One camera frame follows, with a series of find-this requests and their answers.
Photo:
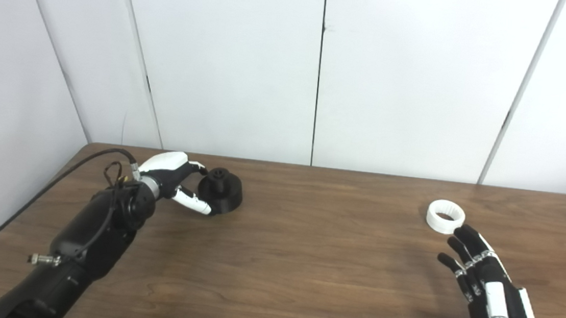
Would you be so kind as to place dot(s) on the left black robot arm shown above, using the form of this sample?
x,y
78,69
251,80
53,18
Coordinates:
x,y
86,239

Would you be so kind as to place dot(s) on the round black plastic part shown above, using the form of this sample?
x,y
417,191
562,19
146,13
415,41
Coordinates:
x,y
226,197

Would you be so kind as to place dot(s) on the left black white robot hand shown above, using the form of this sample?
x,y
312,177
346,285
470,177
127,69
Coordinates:
x,y
165,161

